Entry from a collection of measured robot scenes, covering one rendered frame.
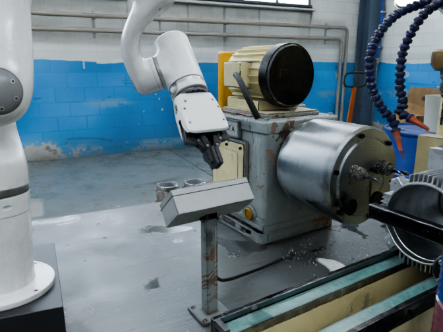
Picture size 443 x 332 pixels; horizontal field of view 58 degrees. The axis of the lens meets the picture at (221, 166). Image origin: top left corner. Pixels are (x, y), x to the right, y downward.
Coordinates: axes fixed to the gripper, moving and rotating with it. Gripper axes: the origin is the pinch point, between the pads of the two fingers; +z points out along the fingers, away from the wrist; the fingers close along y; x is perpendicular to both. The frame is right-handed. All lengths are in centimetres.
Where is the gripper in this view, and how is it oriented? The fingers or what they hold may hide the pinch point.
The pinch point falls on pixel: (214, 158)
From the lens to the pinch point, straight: 83.6
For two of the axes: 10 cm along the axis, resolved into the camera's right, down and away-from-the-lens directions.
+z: 3.4, 8.8, -3.3
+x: -4.1, 4.5, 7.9
